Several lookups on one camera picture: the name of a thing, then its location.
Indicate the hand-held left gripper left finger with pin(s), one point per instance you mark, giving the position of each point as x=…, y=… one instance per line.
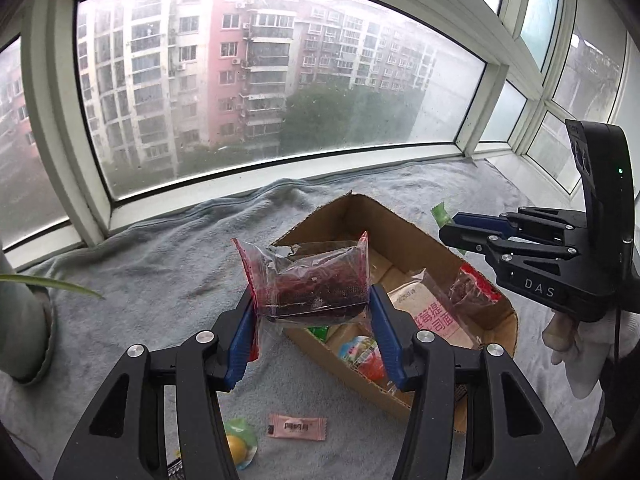
x=240, y=340

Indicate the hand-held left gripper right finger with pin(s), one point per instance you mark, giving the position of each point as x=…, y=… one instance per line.
x=387, y=340

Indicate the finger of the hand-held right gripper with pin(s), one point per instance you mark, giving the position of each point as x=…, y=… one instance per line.
x=540, y=222
x=500, y=247

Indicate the clear red-edged dried fruit packet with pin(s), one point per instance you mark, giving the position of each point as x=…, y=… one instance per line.
x=310, y=280
x=470, y=287

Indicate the clear bread packet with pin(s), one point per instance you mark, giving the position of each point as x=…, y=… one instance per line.
x=435, y=310

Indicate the small green candy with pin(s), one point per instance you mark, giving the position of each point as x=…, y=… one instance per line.
x=440, y=214

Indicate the brown cardboard box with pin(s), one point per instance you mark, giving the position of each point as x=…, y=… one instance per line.
x=350, y=220

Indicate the person's right hand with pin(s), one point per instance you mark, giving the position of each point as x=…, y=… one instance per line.
x=582, y=350

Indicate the grey blanket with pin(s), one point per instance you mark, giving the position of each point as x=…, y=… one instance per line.
x=175, y=260

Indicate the small pink sachet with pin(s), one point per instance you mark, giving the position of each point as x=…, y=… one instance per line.
x=296, y=427

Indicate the green pot saucer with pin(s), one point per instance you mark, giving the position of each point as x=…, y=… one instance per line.
x=46, y=355

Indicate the white window frame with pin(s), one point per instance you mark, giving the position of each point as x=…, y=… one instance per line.
x=55, y=110

